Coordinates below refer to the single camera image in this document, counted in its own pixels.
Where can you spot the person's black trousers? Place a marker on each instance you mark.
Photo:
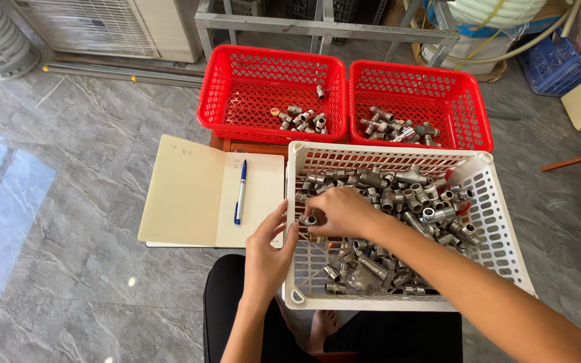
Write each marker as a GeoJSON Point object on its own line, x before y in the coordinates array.
{"type": "Point", "coordinates": [230, 312]}

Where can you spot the blue and white pen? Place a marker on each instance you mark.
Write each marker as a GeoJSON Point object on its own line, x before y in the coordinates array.
{"type": "Point", "coordinates": [240, 194]}

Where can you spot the large white plastic basket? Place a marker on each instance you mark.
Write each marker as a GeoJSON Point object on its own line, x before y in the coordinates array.
{"type": "Point", "coordinates": [497, 232]}

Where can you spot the blue plastic crate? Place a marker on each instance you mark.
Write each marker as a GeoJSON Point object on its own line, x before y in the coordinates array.
{"type": "Point", "coordinates": [552, 68]}

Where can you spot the heap of silver pipe fittings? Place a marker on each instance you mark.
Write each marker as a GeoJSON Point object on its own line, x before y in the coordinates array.
{"type": "Point", "coordinates": [411, 201]}

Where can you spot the group of straight silver fittings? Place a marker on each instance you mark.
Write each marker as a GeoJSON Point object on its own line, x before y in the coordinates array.
{"type": "Point", "coordinates": [303, 121]}

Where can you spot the short silver pipe fitting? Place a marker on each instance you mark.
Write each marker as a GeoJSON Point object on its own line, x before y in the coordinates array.
{"type": "Point", "coordinates": [308, 220]}

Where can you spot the cream air conditioner unit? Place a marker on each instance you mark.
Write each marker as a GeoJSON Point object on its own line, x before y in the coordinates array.
{"type": "Point", "coordinates": [114, 25]}

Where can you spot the open cream notebook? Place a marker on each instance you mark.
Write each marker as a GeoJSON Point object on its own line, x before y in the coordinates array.
{"type": "Point", "coordinates": [189, 191]}

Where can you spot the red plastic basket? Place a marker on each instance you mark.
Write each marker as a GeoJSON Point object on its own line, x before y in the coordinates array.
{"type": "Point", "coordinates": [230, 80]}
{"type": "Point", "coordinates": [467, 96]}

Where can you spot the bundle of metal rods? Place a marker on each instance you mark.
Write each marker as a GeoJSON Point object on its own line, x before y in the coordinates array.
{"type": "Point", "coordinates": [119, 73]}

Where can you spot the clear plastic bag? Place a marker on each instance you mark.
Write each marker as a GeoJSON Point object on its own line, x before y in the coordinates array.
{"type": "Point", "coordinates": [361, 280]}

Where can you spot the person's left hand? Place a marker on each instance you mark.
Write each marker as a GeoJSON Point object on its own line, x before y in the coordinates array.
{"type": "Point", "coordinates": [265, 262]}

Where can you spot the brown wooden table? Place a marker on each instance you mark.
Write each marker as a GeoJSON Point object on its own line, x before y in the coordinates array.
{"type": "Point", "coordinates": [250, 147]}

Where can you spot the grey metal frame rack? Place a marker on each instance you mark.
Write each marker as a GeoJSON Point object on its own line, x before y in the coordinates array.
{"type": "Point", "coordinates": [320, 27]}

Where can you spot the person's bare foot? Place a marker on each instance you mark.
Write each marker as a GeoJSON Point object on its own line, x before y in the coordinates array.
{"type": "Point", "coordinates": [323, 327]}

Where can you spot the brass pipe fitting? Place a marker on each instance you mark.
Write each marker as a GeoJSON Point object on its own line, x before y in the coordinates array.
{"type": "Point", "coordinates": [316, 238]}

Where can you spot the group of silver tee fittings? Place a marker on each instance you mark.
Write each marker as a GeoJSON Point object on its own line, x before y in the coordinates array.
{"type": "Point", "coordinates": [396, 128]}

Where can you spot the person's right hand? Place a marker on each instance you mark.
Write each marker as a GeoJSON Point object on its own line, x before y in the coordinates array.
{"type": "Point", "coordinates": [351, 214]}

